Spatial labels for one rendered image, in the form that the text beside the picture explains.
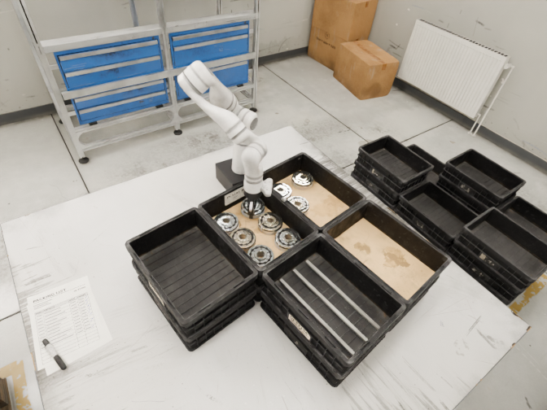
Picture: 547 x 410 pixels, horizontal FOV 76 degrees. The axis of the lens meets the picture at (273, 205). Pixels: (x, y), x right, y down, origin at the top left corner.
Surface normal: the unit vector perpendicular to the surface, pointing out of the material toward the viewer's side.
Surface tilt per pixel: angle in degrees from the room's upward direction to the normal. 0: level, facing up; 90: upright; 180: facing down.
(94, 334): 0
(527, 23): 90
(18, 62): 90
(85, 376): 0
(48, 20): 90
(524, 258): 0
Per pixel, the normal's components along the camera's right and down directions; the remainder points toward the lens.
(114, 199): 0.07, -0.69
